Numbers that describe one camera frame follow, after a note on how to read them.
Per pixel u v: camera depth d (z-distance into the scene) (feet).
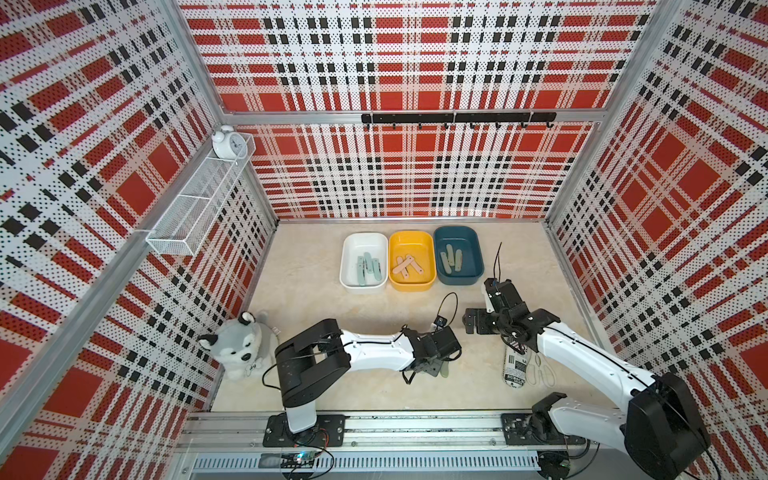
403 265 3.44
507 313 2.13
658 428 1.30
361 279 3.34
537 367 2.76
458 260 3.58
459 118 2.91
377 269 3.45
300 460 2.28
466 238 3.72
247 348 2.31
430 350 2.16
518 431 2.38
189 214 2.97
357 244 3.54
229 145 2.63
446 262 3.56
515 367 2.69
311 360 1.60
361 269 3.42
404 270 3.43
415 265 3.46
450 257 3.56
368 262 3.53
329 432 2.41
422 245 3.64
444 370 2.72
